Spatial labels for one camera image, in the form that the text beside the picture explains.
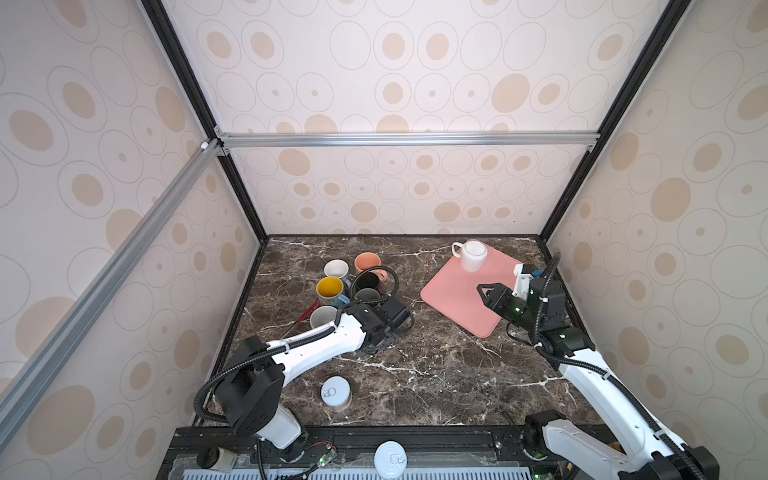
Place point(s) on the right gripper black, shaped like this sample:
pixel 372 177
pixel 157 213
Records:
pixel 499 297

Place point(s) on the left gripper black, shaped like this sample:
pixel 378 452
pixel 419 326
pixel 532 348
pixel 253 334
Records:
pixel 388 335

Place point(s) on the grey mug handle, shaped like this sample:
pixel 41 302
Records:
pixel 369 296

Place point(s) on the pink plastic tray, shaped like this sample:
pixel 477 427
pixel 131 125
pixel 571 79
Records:
pixel 452 291

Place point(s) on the black mug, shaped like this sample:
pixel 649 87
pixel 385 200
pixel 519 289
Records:
pixel 367 280

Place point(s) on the cream and pink mug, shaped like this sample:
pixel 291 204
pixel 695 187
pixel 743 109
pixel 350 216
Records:
pixel 370 261

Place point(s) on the cream speckled mug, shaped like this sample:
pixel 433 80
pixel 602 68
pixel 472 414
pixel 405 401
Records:
pixel 323 315

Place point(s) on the blue butterfly mug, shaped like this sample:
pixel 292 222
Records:
pixel 331 291

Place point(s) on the grey mug white interior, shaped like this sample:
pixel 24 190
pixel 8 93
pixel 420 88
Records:
pixel 337 268

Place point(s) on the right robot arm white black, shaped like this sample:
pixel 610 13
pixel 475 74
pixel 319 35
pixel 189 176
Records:
pixel 647 448

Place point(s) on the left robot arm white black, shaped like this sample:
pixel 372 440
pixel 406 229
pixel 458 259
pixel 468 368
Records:
pixel 246 394

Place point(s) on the orange label tin can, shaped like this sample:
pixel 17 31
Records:
pixel 336 393

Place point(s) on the back aluminium crossbar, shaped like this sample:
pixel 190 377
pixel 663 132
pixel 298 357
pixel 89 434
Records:
pixel 228 140

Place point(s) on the aluminium crossbar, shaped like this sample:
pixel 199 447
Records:
pixel 48 360
pixel 228 140

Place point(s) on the left aluminium crossbar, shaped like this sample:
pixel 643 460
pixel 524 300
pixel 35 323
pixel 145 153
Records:
pixel 48 360

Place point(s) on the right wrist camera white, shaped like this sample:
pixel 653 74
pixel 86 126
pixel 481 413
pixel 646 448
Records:
pixel 524 273

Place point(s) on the red handled metal tongs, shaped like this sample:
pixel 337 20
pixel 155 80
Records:
pixel 302 318

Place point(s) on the white can on rail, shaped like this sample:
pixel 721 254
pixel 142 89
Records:
pixel 390 460

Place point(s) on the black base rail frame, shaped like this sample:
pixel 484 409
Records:
pixel 454 452

